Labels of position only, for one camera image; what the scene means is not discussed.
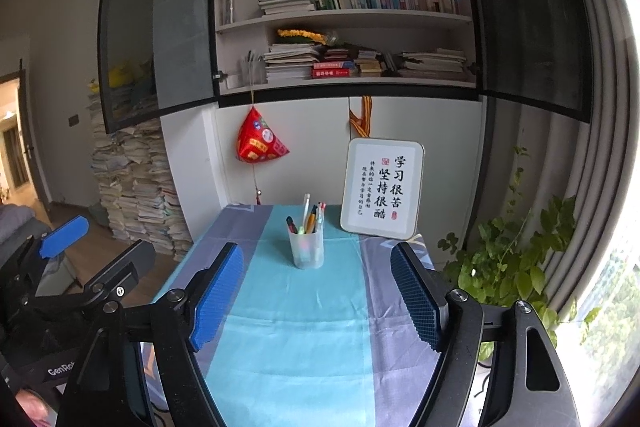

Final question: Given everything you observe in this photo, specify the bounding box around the small stack of magazines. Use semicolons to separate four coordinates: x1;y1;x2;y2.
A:
258;0;317;15

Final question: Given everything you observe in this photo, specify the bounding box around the stack of white paperbacks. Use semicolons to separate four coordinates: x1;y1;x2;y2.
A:
263;43;321;82

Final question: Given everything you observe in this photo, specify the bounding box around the grey sofa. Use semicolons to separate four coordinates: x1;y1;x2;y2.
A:
0;204;48;253

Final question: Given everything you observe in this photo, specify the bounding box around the green vine plant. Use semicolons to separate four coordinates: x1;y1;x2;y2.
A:
437;146;601;358

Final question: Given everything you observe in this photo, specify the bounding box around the stack of dark books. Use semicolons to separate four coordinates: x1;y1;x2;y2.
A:
320;47;396;78

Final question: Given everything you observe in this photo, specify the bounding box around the yellow flower garland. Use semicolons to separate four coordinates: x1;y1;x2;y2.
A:
277;28;326;44

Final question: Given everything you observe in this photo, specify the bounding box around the person's left hand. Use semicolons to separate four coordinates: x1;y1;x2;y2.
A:
17;389;58;427

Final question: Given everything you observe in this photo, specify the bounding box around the grey curtain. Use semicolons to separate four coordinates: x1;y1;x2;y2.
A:
500;0;633;318

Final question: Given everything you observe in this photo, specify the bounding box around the orange striped ribbon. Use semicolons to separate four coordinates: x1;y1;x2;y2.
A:
349;96;373;138

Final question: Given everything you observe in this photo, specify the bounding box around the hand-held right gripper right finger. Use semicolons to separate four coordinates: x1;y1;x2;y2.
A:
390;241;583;427

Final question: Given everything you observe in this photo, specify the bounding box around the red hanging ornament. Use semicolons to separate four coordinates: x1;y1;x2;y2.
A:
235;106;291;205

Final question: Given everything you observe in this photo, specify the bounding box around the clear acrylic pen holder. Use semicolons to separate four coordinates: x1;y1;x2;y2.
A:
239;51;267;86

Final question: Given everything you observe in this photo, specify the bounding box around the tall pile of papers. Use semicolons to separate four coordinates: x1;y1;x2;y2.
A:
87;79;193;263

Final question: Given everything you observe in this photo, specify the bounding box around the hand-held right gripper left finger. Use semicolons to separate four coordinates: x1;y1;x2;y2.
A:
55;242;246;427

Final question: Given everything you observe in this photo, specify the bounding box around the dark glass cabinet door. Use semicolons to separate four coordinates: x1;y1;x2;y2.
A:
97;0;221;135
445;0;593;122

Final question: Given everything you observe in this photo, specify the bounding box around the wide stack of workbooks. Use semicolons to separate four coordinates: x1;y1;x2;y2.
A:
397;48;471;82

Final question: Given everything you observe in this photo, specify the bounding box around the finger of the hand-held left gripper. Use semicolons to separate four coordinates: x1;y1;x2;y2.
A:
39;215;90;259
82;241;157;308

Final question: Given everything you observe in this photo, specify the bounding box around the wooden door frame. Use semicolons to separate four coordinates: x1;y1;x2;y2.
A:
0;59;53;210

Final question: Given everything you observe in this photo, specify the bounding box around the white bookshelf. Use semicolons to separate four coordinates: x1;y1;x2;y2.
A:
212;0;481;108

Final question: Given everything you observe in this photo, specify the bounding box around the frosted plastic cup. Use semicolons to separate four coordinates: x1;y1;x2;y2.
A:
287;227;325;270

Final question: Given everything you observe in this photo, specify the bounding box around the framed calligraphy sign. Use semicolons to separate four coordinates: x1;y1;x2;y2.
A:
340;138;426;239

